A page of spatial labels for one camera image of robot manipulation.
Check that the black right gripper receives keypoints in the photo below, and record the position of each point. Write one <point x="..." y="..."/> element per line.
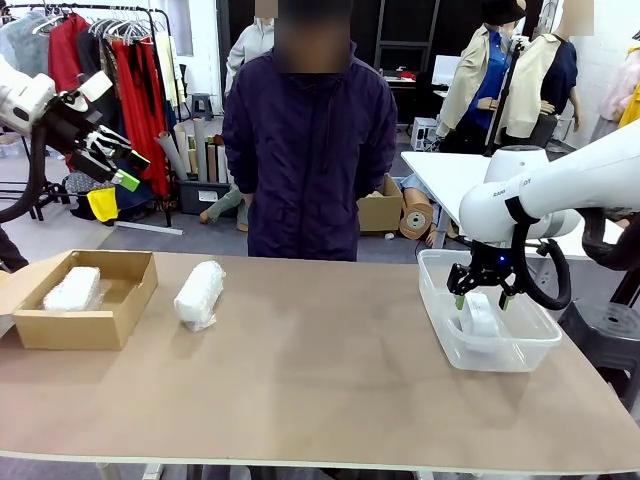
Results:
<point x="492" y="265"/>

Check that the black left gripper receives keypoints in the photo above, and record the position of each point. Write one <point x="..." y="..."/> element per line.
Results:
<point x="75" y="127"/>

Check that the unwrapped white clock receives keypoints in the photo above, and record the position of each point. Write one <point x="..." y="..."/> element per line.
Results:
<point x="479" y="320"/>

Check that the bubble-wrapped white clock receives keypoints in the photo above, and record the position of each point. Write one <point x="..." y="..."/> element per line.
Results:
<point x="200" y="295"/>
<point x="72" y="290"/>

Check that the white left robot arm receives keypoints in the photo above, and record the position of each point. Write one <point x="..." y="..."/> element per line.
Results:
<point x="22" y="95"/>

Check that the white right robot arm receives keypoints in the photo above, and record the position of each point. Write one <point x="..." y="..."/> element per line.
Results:
<point x="575" y="175"/>

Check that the yellow cloth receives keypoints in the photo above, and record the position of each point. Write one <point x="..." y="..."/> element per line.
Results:
<point x="102" y="205"/>

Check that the long red dress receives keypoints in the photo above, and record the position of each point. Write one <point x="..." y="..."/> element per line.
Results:
<point x="140" y="115"/>

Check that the grey paper roll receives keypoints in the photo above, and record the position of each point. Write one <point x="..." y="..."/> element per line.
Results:
<point x="172" y="157"/>

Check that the cream paper roll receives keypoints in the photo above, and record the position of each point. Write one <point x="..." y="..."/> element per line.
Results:
<point x="182" y="145"/>

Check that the white floor bar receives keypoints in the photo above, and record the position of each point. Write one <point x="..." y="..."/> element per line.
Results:
<point x="150" y="228"/>

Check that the clear plastic container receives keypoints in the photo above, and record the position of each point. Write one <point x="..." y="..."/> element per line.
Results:
<point x="525" y="350"/>

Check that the grey storage bin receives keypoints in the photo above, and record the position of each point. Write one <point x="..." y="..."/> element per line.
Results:
<point x="192" y="197"/>

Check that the tall tan paper roll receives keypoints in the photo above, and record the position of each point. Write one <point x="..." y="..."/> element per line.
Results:
<point x="200" y="150"/>

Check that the brown paper roll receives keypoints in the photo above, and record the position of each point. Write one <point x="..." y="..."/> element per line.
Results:
<point x="212" y="165"/>

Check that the brown cardboard spool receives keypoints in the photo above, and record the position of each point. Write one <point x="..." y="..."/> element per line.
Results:
<point x="416" y="217"/>

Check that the cream hanging garment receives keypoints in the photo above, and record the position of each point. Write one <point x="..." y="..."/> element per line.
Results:
<point x="165" y="75"/>

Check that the white paper roll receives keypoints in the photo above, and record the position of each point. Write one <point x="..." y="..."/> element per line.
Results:
<point x="222" y="160"/>

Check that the grey plastic stool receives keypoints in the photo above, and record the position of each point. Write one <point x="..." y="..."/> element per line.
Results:
<point x="202" y="99"/>

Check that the black hanging garment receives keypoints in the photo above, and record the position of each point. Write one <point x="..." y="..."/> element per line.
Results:
<point x="92" y="55"/>

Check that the mannequin legs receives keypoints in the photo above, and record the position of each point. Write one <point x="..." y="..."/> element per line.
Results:
<point x="222" y="202"/>

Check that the red jacket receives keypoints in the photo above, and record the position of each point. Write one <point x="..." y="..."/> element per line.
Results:
<point x="65" y="55"/>

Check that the white side table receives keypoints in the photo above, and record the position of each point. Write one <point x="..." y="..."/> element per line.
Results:
<point x="440" y="170"/>

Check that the black plastic stool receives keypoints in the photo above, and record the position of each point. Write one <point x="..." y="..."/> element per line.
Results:
<point x="605" y="330"/>

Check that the open cardboard carton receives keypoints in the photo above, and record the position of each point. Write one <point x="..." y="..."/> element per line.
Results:
<point x="380" y="210"/>

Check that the grey fur coat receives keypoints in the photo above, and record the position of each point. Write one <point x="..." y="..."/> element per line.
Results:
<point x="25" y="45"/>

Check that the black clothes rack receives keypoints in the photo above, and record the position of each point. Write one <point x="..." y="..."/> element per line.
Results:
<point x="125" y="8"/>

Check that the white computer tower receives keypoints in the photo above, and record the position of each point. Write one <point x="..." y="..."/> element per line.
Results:
<point x="424" y="134"/>

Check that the person in grey hoodie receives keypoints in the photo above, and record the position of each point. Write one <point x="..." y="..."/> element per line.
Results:
<point x="247" y="50"/>

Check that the brown cardboard box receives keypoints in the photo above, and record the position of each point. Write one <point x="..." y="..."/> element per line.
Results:
<point x="70" y="330"/>

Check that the person in navy jacket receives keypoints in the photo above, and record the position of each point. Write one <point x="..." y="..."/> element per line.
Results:
<point x="310" y="165"/>

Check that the black tripod stand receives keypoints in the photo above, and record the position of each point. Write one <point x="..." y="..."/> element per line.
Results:
<point x="505" y="95"/>

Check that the mannequin beige jacket blue shirt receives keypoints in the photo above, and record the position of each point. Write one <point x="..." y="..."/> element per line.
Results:
<point x="465" y="85"/>

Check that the mannequin cream jacket navy top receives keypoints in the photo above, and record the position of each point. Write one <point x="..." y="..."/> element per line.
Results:
<point x="530" y="85"/>

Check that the white computer monitor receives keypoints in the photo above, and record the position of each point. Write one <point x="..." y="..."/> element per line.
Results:
<point x="447" y="70"/>

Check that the mannequin pink yellow clothes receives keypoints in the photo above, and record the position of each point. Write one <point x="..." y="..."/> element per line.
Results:
<point x="617" y="90"/>

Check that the black bucket hat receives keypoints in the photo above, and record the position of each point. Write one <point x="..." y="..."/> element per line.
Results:
<point x="500" y="12"/>

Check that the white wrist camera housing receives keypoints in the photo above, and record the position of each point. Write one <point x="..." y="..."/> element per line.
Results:
<point x="96" y="85"/>

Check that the black metal frame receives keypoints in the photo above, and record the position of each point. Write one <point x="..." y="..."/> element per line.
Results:
<point x="380" y="30"/>

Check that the white table leg frame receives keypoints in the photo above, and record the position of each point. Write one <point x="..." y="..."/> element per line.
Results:
<point x="155" y="472"/>

